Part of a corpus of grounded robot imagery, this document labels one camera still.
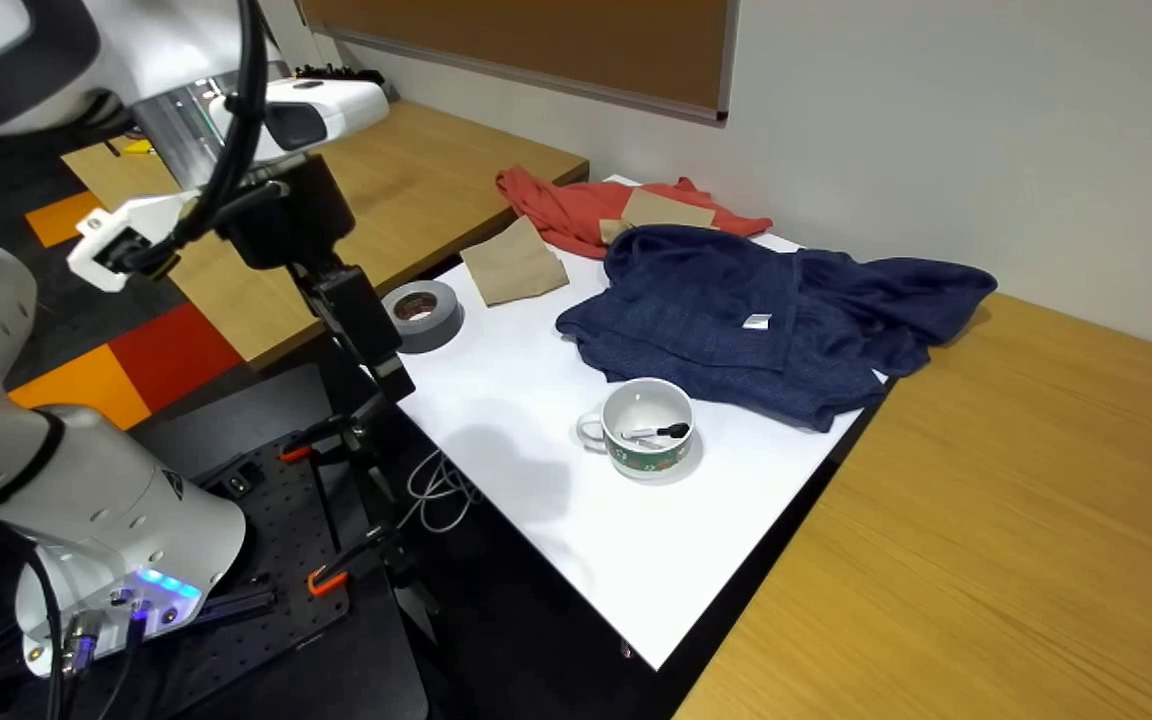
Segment light wooden table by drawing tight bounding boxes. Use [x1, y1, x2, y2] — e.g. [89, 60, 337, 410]
[59, 94, 591, 371]
[671, 292, 1152, 720]

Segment grey duct tape roll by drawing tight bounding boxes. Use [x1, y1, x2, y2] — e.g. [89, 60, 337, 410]
[378, 276, 470, 357]

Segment black marker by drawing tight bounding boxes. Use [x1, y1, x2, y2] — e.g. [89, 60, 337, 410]
[628, 416, 698, 449]

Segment orange handled clamp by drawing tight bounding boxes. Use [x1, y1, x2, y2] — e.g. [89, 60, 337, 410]
[278, 435, 345, 473]
[303, 556, 355, 605]

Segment white mug with green band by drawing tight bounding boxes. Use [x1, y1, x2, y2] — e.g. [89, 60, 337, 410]
[572, 375, 705, 484]

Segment navy blue cloth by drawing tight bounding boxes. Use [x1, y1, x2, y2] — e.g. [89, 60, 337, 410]
[553, 220, 1003, 435]

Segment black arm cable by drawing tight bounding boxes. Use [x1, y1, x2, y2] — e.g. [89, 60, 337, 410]
[132, 0, 272, 276]

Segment red orange cloth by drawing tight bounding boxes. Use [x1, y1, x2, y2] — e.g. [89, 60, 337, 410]
[491, 162, 777, 263]

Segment thin white cable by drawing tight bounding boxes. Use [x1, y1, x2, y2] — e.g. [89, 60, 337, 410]
[400, 449, 479, 541]

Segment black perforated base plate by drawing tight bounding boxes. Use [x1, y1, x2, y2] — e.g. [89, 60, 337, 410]
[132, 395, 436, 720]

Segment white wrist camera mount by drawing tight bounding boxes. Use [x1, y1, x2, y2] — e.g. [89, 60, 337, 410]
[66, 187, 199, 294]

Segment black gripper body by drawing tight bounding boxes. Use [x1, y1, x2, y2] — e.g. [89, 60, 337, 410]
[210, 151, 385, 334]

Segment tan folded cloth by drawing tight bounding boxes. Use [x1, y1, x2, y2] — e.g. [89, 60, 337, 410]
[456, 216, 572, 311]
[595, 187, 720, 246]

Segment cork notice board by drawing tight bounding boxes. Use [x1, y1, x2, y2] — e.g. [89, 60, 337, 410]
[292, 0, 744, 128]

